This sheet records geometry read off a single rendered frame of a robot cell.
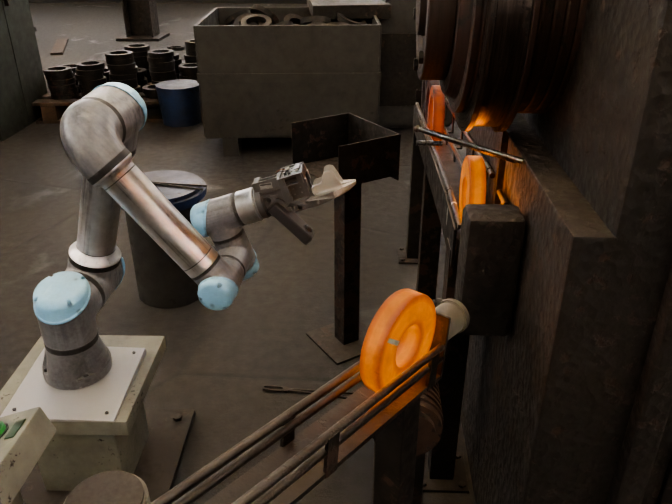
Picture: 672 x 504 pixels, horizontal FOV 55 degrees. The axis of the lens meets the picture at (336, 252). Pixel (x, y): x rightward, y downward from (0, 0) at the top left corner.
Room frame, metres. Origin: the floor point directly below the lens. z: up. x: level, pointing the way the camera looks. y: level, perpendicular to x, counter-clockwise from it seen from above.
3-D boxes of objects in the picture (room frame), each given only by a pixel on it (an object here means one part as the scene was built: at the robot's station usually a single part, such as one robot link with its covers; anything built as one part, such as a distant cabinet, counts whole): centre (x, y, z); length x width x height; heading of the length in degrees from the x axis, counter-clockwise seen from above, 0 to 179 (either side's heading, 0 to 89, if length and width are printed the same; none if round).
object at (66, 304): (1.20, 0.60, 0.48); 0.13 x 0.12 x 0.14; 174
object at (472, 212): (1.02, -0.28, 0.68); 0.11 x 0.08 x 0.24; 87
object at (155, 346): (1.20, 0.60, 0.28); 0.32 x 0.32 x 0.04; 89
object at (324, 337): (1.78, -0.02, 0.36); 0.26 x 0.20 x 0.72; 32
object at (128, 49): (4.75, 1.48, 0.22); 1.20 x 0.81 x 0.44; 92
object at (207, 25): (4.03, 0.27, 0.39); 1.03 x 0.83 x 0.79; 91
